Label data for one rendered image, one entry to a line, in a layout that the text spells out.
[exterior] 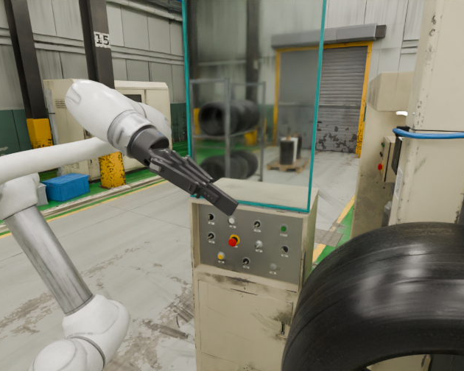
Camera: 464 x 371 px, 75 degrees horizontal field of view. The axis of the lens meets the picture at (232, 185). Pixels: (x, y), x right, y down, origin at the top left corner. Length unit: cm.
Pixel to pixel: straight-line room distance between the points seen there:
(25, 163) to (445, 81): 99
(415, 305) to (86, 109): 67
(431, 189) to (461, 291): 35
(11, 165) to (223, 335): 125
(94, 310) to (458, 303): 101
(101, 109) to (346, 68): 942
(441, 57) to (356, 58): 907
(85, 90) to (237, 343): 138
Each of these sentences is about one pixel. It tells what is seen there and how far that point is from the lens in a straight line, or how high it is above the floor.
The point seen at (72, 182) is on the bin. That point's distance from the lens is 585.
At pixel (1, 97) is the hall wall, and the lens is 844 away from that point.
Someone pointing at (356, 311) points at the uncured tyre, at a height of 140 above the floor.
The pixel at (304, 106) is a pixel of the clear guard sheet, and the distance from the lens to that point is 120.
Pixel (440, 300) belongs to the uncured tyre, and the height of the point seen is 145.
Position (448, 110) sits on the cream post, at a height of 170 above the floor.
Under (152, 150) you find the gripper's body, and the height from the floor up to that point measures 163.
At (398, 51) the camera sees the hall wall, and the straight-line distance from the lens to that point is 970.
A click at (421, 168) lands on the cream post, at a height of 157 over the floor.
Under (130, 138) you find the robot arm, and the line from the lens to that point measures 63.
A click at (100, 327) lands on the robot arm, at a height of 99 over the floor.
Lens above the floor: 173
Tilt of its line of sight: 17 degrees down
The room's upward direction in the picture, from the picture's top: straight up
